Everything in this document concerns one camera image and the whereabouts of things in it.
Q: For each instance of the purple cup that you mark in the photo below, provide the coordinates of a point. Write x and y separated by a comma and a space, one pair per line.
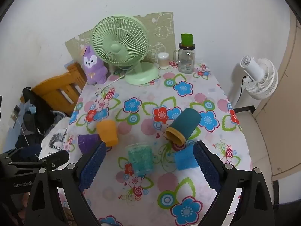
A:
88, 143

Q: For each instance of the red cup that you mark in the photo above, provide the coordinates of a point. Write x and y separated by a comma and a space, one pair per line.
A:
178, 147

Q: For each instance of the orange cup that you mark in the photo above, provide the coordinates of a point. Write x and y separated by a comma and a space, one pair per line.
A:
107, 131

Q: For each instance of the clear cup with teal beads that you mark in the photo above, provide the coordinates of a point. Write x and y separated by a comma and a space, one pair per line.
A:
140, 160

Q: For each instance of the clear glass jar mug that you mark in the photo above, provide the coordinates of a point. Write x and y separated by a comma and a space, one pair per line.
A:
187, 61

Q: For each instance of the beige wooden door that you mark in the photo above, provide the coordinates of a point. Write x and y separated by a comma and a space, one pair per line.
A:
282, 122

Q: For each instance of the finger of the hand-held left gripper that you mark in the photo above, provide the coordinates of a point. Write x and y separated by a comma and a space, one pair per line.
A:
58, 159

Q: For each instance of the wooden chair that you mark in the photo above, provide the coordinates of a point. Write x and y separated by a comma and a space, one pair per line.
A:
49, 89

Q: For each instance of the white standing fan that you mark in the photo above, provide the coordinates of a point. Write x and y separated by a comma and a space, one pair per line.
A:
261, 80

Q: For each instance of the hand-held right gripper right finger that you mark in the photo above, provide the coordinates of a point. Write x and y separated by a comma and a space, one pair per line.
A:
207, 167

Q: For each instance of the teal cup with yellow rim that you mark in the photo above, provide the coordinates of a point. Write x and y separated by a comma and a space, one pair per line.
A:
185, 122

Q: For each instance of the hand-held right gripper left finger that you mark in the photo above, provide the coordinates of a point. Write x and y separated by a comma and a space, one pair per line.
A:
92, 167

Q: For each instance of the white frosted jar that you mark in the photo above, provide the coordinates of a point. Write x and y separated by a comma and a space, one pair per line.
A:
163, 61

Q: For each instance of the white printed cloth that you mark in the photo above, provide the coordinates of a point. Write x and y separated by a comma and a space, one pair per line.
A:
56, 134

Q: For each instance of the blue cup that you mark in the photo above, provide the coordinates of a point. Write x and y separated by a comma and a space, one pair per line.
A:
184, 160

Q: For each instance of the green desk fan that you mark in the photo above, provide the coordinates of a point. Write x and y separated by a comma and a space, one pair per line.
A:
117, 47

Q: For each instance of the floral tablecloth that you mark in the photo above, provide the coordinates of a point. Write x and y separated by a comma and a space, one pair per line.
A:
150, 94

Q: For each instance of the dark clothes pile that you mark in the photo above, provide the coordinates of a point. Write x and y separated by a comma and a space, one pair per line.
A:
40, 120

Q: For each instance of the green printed board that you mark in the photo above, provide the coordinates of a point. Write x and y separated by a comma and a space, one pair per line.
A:
162, 28

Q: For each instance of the purple plush toy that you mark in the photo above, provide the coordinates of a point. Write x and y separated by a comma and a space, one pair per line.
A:
94, 68

